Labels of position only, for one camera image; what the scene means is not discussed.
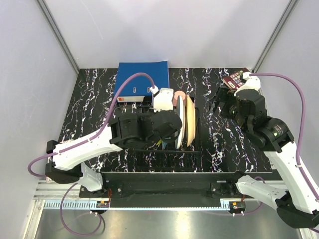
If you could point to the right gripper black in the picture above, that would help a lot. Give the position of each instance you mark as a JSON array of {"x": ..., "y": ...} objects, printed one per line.
[{"x": 223, "y": 96}]

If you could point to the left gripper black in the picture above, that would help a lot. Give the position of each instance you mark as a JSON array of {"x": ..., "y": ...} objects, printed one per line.
[{"x": 173, "y": 135}]

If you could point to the peach floral plate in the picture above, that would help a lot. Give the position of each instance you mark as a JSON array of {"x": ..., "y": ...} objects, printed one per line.
[{"x": 191, "y": 120}]

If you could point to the teal scalloped plate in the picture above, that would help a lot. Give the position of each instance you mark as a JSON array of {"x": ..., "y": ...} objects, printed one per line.
[{"x": 164, "y": 144}]

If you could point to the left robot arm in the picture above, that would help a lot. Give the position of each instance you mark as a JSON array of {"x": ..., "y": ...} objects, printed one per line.
[{"x": 128, "y": 131}]

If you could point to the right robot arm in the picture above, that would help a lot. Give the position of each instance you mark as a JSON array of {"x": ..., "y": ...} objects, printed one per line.
[{"x": 297, "y": 205}]

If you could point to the pink plastic cup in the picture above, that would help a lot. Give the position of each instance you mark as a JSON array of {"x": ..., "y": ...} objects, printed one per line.
[{"x": 176, "y": 95}]

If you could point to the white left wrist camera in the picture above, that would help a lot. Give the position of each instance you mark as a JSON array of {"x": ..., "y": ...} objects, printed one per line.
[{"x": 162, "y": 99}]

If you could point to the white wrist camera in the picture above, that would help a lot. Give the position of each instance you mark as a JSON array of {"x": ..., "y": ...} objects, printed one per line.
[
  {"x": 162, "y": 99},
  {"x": 252, "y": 82}
]

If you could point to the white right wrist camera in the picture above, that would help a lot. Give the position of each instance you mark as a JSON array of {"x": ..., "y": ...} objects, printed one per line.
[{"x": 252, "y": 82}]

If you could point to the black wire dish rack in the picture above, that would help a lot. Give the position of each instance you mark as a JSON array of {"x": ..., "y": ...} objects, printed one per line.
[{"x": 156, "y": 159}]

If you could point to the blue ring binder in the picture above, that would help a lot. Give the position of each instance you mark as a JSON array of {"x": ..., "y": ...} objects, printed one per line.
[{"x": 139, "y": 87}]

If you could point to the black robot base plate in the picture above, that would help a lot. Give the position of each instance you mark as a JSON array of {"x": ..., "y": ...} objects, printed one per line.
[{"x": 193, "y": 198}]

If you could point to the aluminium rail frame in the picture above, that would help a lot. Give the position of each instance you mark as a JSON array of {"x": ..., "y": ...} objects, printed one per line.
[{"x": 102, "y": 184}]

